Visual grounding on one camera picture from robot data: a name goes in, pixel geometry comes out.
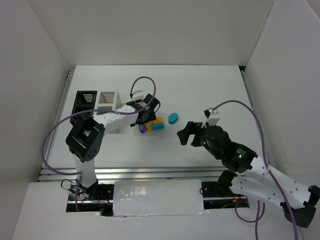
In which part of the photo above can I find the purple printed oval lego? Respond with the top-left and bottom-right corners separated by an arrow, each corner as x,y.
138,124 -> 147,134

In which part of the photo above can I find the yellow half-round lego brick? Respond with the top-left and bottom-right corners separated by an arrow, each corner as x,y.
145,122 -> 153,132

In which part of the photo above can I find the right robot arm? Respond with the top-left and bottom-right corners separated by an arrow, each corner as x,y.
177,121 -> 320,228

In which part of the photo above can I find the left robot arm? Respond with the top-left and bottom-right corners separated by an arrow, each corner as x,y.
66,94 -> 161,198

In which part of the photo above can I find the yellow oval lego brick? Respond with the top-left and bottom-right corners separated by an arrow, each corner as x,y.
151,116 -> 163,124

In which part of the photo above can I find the teal rectangular lego brick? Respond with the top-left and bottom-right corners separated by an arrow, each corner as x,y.
151,122 -> 165,131

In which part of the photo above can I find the teal oval lego brick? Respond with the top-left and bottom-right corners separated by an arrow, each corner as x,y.
168,112 -> 179,125

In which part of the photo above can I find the white slotted container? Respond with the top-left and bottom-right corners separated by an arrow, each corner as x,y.
95,90 -> 122,115

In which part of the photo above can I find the black slotted container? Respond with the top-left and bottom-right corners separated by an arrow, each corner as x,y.
69,90 -> 98,126

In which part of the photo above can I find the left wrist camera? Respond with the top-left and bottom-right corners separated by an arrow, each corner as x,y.
130,90 -> 144,101

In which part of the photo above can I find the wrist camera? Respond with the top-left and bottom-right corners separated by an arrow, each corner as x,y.
130,90 -> 144,101
201,107 -> 221,128

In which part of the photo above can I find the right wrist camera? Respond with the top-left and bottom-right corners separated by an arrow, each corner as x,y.
201,107 -> 221,128

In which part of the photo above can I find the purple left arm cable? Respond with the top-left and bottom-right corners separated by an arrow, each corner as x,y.
41,76 -> 157,213

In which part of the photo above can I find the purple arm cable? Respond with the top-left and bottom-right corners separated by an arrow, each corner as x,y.
41,76 -> 157,213
213,100 -> 301,240

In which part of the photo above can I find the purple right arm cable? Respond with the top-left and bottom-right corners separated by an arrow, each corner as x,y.
213,100 -> 301,240

